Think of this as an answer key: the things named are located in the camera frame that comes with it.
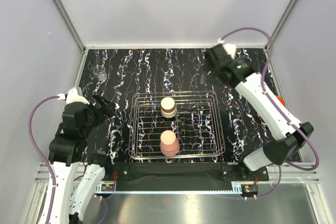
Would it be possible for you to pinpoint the small clear glass cup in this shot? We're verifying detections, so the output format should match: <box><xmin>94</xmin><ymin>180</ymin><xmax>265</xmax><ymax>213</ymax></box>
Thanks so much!
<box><xmin>93</xmin><ymin>66</ymin><xmax>107</xmax><ymax>82</ymax></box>

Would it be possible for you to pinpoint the beige brown ceramic cup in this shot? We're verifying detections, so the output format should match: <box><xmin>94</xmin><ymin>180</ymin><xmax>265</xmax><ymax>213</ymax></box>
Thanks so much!
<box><xmin>161</xmin><ymin>97</ymin><xmax>177</xmax><ymax>119</ymax></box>

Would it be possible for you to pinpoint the orange translucent plastic cup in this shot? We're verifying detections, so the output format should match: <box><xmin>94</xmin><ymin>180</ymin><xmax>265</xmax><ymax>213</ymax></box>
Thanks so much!
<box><xmin>276</xmin><ymin>95</ymin><xmax>286</xmax><ymax>106</ymax></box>

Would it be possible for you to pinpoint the pink plastic cup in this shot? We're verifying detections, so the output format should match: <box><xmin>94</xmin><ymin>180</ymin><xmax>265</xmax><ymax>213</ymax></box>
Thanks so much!
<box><xmin>160</xmin><ymin>130</ymin><xmax>180</xmax><ymax>156</ymax></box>

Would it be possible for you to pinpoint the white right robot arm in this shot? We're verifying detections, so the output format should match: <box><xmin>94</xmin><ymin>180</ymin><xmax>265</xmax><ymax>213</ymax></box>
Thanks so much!
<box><xmin>201</xmin><ymin>43</ymin><xmax>314</xmax><ymax>180</ymax></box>

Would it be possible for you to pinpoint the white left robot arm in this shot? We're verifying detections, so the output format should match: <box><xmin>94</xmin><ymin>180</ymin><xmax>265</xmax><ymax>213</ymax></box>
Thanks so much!
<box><xmin>39</xmin><ymin>90</ymin><xmax>116</xmax><ymax>223</ymax></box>

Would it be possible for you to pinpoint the black marbled table mat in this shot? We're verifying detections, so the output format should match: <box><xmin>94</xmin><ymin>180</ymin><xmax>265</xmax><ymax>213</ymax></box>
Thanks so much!
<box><xmin>49</xmin><ymin>48</ymin><xmax>301</xmax><ymax>164</ymax></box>

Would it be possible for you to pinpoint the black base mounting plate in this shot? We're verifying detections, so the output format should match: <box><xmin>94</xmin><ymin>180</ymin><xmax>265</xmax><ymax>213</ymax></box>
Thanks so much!
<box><xmin>104</xmin><ymin>162</ymin><xmax>269</xmax><ymax>192</ymax></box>

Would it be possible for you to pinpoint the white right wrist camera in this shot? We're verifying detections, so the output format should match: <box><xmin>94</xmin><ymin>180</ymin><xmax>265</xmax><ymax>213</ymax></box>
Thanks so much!
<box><xmin>218</xmin><ymin>39</ymin><xmax>237</xmax><ymax>60</ymax></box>

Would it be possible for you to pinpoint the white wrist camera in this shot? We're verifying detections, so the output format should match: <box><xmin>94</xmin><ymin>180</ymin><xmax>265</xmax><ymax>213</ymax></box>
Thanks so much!
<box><xmin>218</xmin><ymin>39</ymin><xmax>237</xmax><ymax>60</ymax></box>
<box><xmin>57</xmin><ymin>87</ymin><xmax>90</xmax><ymax>104</ymax></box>

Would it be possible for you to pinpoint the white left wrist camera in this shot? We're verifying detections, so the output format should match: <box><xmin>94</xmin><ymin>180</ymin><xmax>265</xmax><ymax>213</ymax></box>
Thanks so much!
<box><xmin>57</xmin><ymin>87</ymin><xmax>90</xmax><ymax>104</ymax></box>

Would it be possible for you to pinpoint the metal wire dish rack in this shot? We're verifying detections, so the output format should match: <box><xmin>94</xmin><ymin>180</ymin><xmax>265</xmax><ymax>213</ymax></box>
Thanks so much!
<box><xmin>129</xmin><ymin>91</ymin><xmax>225</xmax><ymax>161</ymax></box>

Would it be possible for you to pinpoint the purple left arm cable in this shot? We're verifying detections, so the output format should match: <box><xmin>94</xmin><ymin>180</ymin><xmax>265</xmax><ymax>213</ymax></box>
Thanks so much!
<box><xmin>27</xmin><ymin>95</ymin><xmax>110</xmax><ymax>224</ymax></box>

